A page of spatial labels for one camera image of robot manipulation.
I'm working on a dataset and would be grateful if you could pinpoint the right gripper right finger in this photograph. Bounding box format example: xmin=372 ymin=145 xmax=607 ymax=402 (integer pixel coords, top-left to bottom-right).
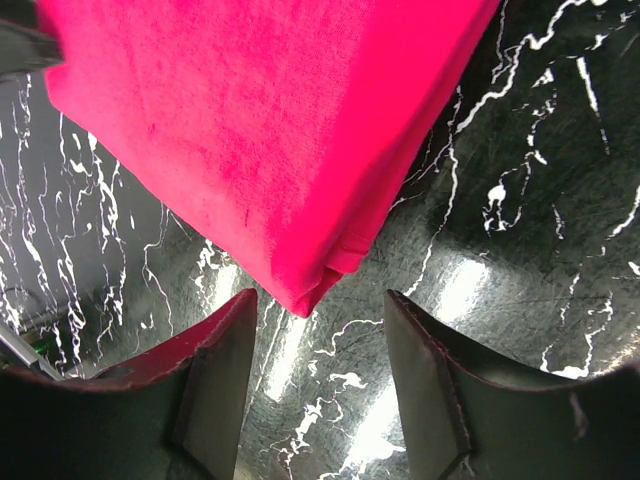
xmin=384 ymin=290 xmax=639 ymax=479

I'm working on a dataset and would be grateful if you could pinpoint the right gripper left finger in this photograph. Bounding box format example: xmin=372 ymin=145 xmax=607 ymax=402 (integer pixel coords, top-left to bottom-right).
xmin=1 ymin=289 xmax=258 ymax=479

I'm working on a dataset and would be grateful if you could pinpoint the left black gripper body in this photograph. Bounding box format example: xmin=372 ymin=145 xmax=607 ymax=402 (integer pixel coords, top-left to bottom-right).
xmin=1 ymin=17 xmax=63 ymax=83

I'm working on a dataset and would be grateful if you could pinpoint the bright pink t shirt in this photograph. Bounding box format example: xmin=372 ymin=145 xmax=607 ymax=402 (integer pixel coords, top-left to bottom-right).
xmin=36 ymin=1 xmax=498 ymax=317

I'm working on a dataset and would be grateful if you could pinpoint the black marble pattern mat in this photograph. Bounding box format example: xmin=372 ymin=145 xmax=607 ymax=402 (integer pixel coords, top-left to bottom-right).
xmin=1 ymin=1 xmax=639 ymax=479

